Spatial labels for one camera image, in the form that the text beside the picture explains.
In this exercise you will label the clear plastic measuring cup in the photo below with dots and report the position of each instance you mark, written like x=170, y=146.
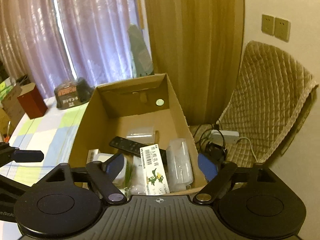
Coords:
x=143, y=135

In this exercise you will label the beige wall socket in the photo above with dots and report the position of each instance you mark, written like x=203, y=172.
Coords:
x=277, y=27

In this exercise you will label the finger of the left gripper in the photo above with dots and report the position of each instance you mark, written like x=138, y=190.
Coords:
x=12, y=188
x=9, y=154

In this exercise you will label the large open cardboard box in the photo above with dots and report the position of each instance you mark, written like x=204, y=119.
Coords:
x=116, y=108

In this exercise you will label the white power adapter plug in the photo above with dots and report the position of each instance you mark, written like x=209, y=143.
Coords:
x=115, y=170

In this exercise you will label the purple curtain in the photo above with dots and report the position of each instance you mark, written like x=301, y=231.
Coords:
x=52, y=41

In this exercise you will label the clear plastic case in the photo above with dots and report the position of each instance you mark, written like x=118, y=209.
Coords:
x=180, y=173

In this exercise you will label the white ointment box with bird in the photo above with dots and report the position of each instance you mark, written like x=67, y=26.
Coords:
x=153, y=171

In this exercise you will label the brown cardboard box stack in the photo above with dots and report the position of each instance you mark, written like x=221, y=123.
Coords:
x=11, y=110

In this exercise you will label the white medicine tablet box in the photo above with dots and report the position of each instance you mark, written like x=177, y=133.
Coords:
x=91, y=155

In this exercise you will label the quilted beige chair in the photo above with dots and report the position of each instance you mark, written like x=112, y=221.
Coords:
x=272, y=99

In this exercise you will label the white power strip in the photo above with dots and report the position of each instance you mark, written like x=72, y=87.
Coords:
x=227, y=137

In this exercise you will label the green white mouthwash box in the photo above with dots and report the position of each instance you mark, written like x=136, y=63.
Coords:
x=127, y=179

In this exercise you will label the golden brown curtain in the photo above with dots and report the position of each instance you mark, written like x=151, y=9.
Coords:
x=198, y=43

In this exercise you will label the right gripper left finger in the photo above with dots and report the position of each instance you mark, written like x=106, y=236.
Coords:
x=102, y=174

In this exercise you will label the green white snack bag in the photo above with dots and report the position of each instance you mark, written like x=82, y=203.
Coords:
x=143, y=65

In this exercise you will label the white item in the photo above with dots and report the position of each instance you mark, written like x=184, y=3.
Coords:
x=137, y=184

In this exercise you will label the black slim remote bar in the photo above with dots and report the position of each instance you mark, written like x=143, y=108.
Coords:
x=126, y=146

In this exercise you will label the dark red paper bag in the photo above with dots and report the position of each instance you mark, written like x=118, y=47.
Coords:
x=32, y=101

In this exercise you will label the black Honglu food container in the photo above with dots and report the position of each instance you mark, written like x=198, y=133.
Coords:
x=73, y=93

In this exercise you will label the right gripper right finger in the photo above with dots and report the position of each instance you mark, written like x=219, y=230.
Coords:
x=219, y=178

